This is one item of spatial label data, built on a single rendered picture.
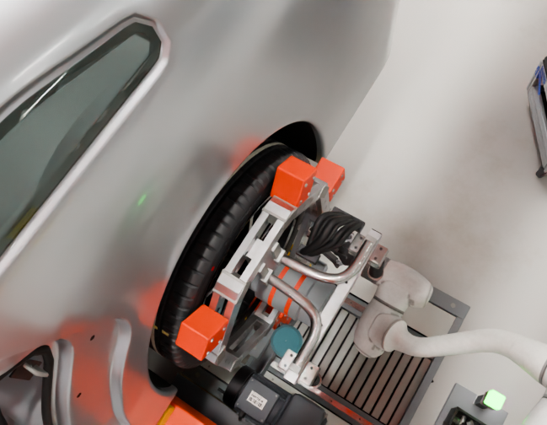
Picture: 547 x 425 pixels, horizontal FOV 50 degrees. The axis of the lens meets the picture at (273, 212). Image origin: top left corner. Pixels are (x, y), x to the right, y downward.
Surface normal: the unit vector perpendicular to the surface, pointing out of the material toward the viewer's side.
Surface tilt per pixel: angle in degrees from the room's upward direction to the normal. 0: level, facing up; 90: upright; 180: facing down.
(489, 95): 0
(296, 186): 55
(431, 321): 0
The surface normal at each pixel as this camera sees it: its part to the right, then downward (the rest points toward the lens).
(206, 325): 0.29, -0.82
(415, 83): -0.12, -0.34
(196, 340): -0.46, 0.33
